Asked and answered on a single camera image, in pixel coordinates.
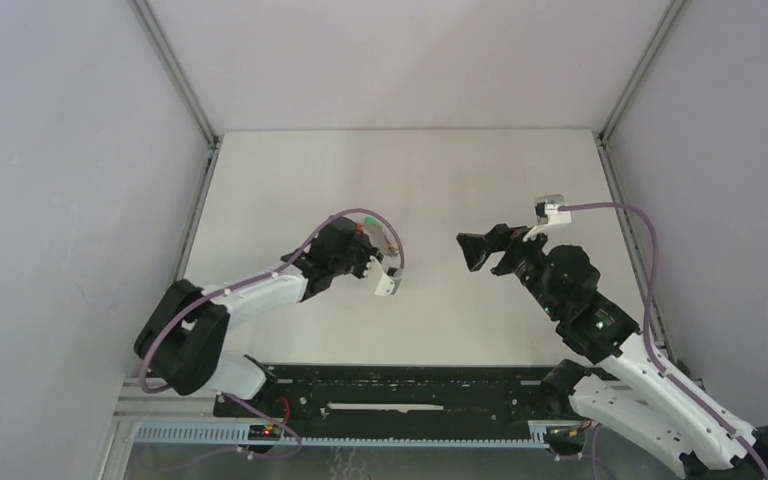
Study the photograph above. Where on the white slotted cable duct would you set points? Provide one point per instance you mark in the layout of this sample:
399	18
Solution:
243	434

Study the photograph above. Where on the metal keyring holder red handle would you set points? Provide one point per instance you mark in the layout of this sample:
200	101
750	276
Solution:
381	238

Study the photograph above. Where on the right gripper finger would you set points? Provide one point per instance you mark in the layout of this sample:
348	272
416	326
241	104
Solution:
515	260
477	248

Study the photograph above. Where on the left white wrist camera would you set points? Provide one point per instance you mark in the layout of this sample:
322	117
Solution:
383	280

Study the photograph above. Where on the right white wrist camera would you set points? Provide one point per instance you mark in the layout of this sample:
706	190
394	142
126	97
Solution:
550	216

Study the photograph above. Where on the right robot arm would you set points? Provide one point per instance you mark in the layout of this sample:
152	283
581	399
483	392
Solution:
672	418

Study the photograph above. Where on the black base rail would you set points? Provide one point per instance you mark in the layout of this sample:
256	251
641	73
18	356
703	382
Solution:
409	402

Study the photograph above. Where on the electronics board with leds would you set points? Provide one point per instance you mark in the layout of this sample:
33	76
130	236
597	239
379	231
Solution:
264	433

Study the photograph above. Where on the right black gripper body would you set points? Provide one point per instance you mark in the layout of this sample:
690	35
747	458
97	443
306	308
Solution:
502	246

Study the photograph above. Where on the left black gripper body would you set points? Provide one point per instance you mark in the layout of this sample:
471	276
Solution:
363	253

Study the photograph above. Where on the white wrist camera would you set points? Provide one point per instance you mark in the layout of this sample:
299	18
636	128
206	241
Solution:
383	280
550	216

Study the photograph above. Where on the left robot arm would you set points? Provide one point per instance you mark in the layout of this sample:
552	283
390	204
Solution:
183	340

